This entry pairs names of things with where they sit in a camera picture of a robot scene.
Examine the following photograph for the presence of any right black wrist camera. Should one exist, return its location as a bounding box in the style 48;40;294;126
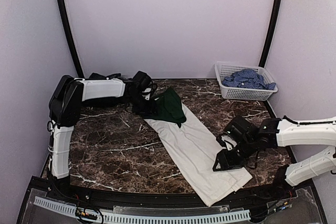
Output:
216;116;259;150

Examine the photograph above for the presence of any right black frame post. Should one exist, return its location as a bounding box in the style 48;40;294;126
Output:
258;0;281;68

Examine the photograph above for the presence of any black frame post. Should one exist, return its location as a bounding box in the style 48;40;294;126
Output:
57;0;85;78
258;0;281;68

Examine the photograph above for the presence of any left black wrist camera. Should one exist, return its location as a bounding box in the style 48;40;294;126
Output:
132;71;158;100

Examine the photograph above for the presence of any dark green plaid garment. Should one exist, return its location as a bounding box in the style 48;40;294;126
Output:
88;72;130;81

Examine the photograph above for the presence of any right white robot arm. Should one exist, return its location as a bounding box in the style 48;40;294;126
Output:
213;116;335;200

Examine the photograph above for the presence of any blue checkered shirt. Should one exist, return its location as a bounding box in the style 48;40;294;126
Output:
222;69;276;90

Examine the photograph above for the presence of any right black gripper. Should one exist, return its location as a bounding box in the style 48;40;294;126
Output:
213;136;257;171

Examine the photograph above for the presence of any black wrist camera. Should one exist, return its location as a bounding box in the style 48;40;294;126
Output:
132;71;158;100
216;116;259;150

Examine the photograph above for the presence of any white plastic laundry basket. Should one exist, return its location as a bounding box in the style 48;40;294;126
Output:
215;61;278;101

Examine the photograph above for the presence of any black curved front rail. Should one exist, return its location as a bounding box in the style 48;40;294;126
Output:
24;176;319;211

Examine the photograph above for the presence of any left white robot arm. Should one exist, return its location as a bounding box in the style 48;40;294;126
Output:
47;71;157;201

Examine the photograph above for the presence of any white and green raglan shirt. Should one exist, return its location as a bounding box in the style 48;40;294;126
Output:
143;87;252;207

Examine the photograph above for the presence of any white slotted cable duct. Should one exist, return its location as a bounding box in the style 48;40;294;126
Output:
34;196;250;223

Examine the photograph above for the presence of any left black frame post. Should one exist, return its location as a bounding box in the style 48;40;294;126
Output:
57;0;85;78

